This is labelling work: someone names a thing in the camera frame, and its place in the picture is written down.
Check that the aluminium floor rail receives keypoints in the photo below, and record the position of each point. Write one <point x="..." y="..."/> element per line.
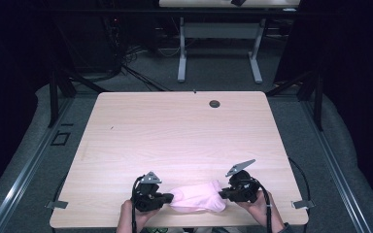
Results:
<point x="336" y="168"/>
<point x="26" y="171"/>

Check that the pink sock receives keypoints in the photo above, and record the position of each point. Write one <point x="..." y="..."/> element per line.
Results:
<point x="197" y="198"/>

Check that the white-legged desk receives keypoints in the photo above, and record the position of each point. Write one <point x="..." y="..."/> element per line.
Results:
<point x="220" y="30"/>

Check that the black device on desk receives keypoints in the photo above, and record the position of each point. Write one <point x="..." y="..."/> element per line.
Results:
<point x="238" y="2"/>

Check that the black metal stand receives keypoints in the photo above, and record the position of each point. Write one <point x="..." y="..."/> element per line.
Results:
<point x="318" y="100"/>
<point x="54" y="97"/>

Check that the black tape strip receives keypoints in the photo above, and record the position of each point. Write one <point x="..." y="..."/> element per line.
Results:
<point x="67" y="124"/>

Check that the green patterned clothing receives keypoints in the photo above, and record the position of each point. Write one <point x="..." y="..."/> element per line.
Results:
<point x="157" y="230"/>

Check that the person's left hand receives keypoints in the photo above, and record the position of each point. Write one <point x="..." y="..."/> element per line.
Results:
<point x="132" y="213"/>

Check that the person's right hand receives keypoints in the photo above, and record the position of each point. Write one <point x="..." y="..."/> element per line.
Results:
<point x="259" y="207"/>

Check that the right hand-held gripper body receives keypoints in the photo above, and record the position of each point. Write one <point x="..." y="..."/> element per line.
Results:
<point x="244" y="187"/>

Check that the black horizontal frame bar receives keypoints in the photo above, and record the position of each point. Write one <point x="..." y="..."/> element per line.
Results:
<point x="110" y="11"/>

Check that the dark curtain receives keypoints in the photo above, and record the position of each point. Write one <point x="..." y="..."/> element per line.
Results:
<point x="359" y="90"/>
<point x="9" y="81"/>

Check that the dark equipment rack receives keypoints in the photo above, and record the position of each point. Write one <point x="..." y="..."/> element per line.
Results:
<point x="111" y="39"/>

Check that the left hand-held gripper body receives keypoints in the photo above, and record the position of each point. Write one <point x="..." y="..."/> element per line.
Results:
<point x="145" y="194"/>

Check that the black tape square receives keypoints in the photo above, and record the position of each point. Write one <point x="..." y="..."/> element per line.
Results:
<point x="53" y="138"/>

